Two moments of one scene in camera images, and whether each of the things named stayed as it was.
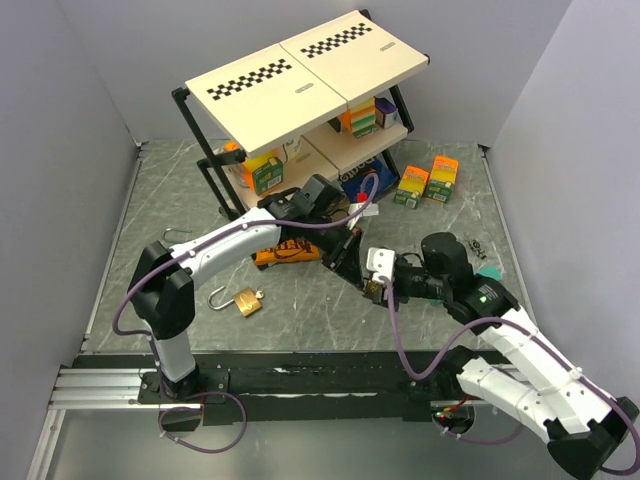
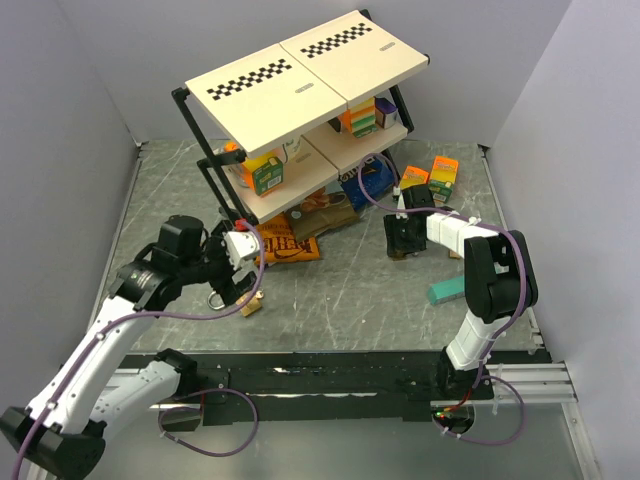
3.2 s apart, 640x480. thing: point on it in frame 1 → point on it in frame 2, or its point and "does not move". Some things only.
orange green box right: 442,177 does not move
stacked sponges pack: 361,118 does not move
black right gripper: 397,293 → 394,244
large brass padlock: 246,299 does not move
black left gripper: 346,262 → 225,285
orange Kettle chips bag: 287,250 does not move
